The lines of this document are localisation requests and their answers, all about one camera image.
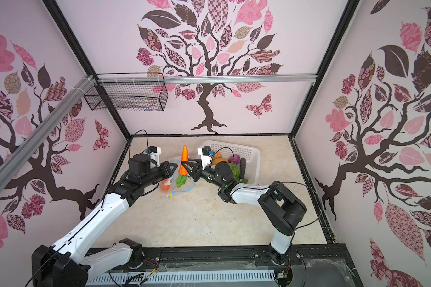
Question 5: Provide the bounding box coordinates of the clear blue-zipper zip bag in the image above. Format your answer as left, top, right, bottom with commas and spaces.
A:
159, 157, 195, 199

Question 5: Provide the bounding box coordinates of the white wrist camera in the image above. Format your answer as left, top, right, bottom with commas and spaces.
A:
146, 146, 162, 167
198, 146, 214, 170

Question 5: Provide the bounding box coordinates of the orange toy carrot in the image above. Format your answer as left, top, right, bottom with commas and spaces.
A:
175, 145, 190, 188

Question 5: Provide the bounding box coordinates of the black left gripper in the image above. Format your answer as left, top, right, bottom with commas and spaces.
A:
142, 161, 178, 188

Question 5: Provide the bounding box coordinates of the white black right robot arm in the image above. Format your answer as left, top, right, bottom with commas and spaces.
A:
183, 159, 307, 265

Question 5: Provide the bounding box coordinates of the green toy cabbage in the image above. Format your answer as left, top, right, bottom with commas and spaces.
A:
229, 163, 248, 184

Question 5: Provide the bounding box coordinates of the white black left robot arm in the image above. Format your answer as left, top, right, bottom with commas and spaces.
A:
29, 153, 179, 287

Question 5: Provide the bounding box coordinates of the tan wrinkled toy bun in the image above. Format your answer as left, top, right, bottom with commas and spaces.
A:
213, 152, 223, 161

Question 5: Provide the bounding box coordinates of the black wire mesh basket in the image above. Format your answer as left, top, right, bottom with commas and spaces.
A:
84, 72, 168, 112

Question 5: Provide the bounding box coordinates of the purple toy onion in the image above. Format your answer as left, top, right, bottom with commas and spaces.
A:
228, 154, 241, 164

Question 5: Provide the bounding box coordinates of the aluminium rail back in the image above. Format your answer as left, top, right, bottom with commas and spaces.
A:
97, 74, 317, 84

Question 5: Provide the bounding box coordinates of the orange toy pumpkin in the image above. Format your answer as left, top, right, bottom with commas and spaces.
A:
160, 179, 172, 192

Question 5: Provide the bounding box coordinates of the white slotted cable duct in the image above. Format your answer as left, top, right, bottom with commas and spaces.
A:
86, 270, 276, 287

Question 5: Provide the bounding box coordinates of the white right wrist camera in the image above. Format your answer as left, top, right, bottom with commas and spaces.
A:
198, 146, 214, 170

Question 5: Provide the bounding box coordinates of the aluminium rail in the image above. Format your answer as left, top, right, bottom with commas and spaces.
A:
0, 75, 95, 192
97, 74, 317, 84

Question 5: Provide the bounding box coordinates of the dark toy eggplant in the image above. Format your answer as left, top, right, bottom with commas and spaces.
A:
239, 158, 247, 179

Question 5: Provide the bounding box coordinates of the black base platform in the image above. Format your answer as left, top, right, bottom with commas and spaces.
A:
82, 243, 363, 287

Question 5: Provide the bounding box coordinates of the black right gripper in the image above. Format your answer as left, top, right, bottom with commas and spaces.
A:
183, 159, 226, 191

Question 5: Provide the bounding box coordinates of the white perforated plastic basket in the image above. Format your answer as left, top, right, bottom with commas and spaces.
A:
200, 140, 261, 185

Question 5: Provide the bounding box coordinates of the aluminium rail left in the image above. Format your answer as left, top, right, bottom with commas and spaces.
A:
0, 75, 95, 192

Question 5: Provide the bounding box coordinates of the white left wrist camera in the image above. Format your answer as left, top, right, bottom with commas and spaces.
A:
146, 146, 162, 167

